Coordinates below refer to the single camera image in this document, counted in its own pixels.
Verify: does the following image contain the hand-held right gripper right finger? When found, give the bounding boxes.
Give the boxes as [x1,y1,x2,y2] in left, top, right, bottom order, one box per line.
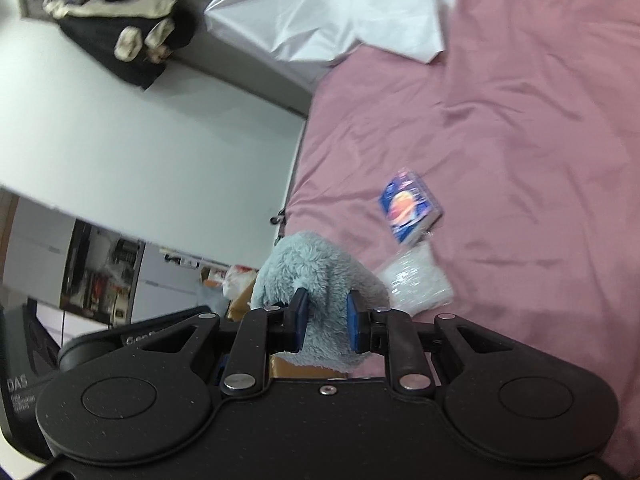
[347,291,521,393]

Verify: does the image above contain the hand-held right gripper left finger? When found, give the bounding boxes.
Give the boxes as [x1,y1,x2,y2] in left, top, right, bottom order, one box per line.
[115,289,308,393]

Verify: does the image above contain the brown cardboard box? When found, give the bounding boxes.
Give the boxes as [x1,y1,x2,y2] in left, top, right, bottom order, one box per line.
[227,285,351,382]

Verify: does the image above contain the grey plush paw pink heart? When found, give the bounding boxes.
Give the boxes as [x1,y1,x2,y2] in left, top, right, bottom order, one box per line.
[250,231,392,375]

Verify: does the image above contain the white plastic bag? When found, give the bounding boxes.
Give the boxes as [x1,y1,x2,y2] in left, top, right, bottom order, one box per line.
[221,264,261,301]

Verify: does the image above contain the clear bag of white beads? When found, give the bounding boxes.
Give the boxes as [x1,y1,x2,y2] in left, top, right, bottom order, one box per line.
[375,242,455,317]

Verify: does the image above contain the grey plastic bag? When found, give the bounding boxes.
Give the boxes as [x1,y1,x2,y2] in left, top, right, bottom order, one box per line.
[199,280,232,317]

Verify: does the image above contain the white cabinet with open shelf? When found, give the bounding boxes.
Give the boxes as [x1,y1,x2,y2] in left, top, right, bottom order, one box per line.
[0,187,236,328]

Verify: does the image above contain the pink bed sheet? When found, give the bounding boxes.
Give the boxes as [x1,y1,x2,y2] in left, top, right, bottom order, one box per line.
[276,0,640,396]

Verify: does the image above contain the white draped sheet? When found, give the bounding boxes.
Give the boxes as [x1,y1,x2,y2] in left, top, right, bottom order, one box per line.
[204,0,467,67]

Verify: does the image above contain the black hanging clothes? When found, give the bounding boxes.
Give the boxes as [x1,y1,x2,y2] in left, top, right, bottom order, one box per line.
[42,0,197,92]

